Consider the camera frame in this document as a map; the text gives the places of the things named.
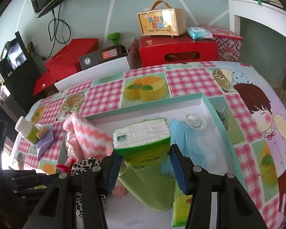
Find red hair scrunchie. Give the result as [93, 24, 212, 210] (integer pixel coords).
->
[56, 157, 77, 175]

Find leopard print scrunchie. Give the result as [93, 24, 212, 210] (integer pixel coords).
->
[71, 157, 100, 218]

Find green tissue pack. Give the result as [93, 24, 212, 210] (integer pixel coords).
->
[113, 118, 171, 169]
[171, 183, 192, 227]

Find white tray with teal rim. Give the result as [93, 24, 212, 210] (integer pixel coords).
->
[87, 94, 244, 228]

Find tan wooden block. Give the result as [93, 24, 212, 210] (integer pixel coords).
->
[36, 127, 49, 139]

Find pink white striped towel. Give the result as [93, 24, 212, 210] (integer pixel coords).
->
[62, 112, 127, 200]

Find green cloth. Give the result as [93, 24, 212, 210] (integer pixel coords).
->
[118, 162, 175, 212]

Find patchwork cartoon tablecloth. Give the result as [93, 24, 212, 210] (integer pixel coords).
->
[10, 61, 286, 228]

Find blue surgical face mask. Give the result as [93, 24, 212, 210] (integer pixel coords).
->
[169, 120, 216, 172]

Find black cabinet with screen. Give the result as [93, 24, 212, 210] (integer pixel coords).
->
[0, 31, 42, 113]

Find white foam board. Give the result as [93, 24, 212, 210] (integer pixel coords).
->
[55, 57, 131, 92]

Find red paper gift bag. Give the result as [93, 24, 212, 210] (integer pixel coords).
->
[33, 38, 99, 96]

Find red white patterned box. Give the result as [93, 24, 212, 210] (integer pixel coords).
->
[200, 26, 243, 62]

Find black box with labels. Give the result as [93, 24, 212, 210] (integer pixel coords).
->
[79, 44, 128, 70]

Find red gift box with window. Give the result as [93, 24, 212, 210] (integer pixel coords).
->
[138, 34, 219, 67]

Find wet wipes pack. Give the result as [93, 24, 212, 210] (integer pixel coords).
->
[186, 27, 213, 40]

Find green dumbbell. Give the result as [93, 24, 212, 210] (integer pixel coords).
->
[107, 32, 120, 45]

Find white shelf unit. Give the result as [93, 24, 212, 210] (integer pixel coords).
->
[228, 0, 286, 38]

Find yellow wooden gift case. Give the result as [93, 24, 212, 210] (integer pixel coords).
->
[137, 0, 186, 37]

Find black hanging cables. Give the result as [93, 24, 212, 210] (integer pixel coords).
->
[29, 3, 72, 62]

